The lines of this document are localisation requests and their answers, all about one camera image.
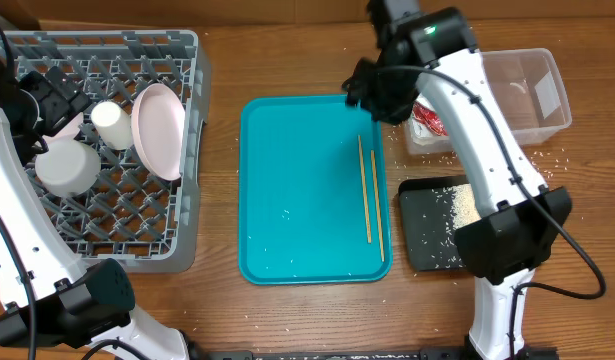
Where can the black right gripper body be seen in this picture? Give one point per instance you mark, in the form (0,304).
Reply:
(383,95)

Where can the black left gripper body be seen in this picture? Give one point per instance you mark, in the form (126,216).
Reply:
(55,110)

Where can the pink plastic bowl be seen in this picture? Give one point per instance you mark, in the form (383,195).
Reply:
(70,131)

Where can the red snack wrapper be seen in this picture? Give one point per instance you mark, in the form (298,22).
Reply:
(426,116)

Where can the cream plastic cup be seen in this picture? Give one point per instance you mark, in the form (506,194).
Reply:
(113,125)

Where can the grey small bowl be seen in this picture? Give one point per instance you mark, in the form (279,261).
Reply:
(69,168)

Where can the white round plate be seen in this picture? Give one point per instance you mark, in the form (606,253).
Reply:
(157,121)

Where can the white paper napkin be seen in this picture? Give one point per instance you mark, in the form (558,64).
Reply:
(420,134)

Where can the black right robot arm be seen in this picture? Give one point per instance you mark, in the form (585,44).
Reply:
(436,56)

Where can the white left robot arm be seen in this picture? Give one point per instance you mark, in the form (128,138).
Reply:
(50,295)

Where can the grey dishwasher rack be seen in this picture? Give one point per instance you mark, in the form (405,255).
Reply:
(146,223)

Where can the black tray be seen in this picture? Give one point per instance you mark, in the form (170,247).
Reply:
(409,196)

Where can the pile of rice grains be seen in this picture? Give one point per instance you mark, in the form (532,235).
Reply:
(443,211)

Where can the clear plastic bin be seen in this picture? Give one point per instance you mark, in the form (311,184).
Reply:
(529,90)

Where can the teal plastic tray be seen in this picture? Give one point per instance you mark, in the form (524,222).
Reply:
(300,209)

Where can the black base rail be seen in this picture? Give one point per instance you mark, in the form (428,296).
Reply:
(433,353)

